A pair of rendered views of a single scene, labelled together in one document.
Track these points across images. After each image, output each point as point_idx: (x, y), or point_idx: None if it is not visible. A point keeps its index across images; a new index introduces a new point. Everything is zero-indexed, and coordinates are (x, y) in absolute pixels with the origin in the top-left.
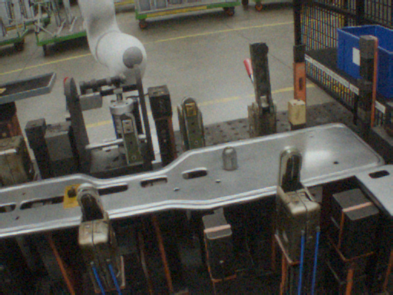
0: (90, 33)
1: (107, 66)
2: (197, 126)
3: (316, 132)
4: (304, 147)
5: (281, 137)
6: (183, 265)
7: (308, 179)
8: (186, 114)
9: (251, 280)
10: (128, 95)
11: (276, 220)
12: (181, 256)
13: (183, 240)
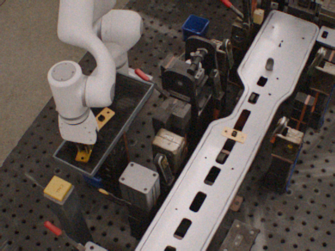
0: (93, 23)
1: (122, 42)
2: (231, 54)
3: (271, 23)
4: (280, 36)
5: (261, 35)
6: None
7: (305, 54)
8: (228, 50)
9: (274, 116)
10: (126, 54)
11: (313, 80)
12: None
13: None
